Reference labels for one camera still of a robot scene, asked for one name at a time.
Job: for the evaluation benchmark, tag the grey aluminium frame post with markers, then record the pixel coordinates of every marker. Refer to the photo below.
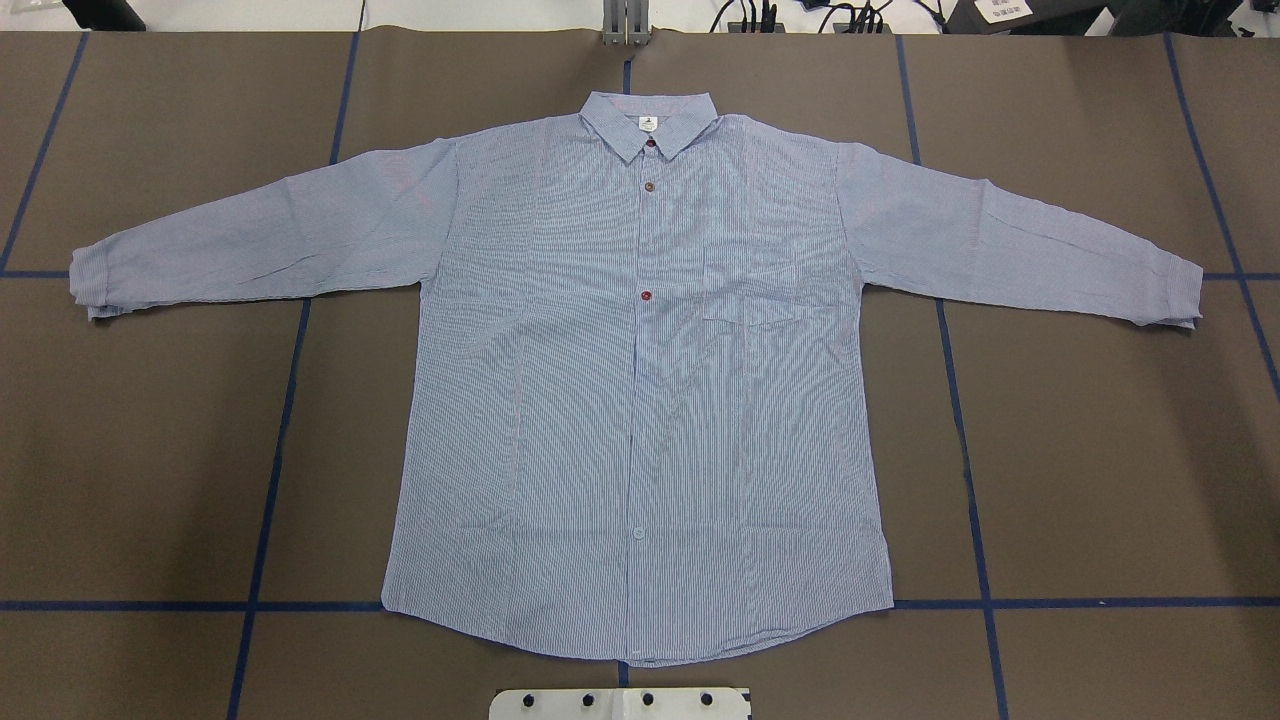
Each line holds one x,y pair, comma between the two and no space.
626,23

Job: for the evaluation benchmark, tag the grey USB hub right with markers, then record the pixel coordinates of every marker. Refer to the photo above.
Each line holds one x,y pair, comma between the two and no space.
865,18

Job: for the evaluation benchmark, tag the black box with label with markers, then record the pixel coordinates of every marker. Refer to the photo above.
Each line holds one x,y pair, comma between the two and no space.
1038,18

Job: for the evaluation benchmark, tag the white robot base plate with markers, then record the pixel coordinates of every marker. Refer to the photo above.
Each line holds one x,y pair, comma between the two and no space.
623,703

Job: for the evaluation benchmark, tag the grey USB hub left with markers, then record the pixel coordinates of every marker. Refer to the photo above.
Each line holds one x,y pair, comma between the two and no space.
756,18

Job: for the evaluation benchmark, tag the grey usb hub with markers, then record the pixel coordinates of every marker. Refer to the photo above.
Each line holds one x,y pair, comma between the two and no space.
865,18
756,18

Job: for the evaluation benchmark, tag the light blue striped shirt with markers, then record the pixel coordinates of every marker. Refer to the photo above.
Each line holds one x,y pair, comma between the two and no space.
638,428

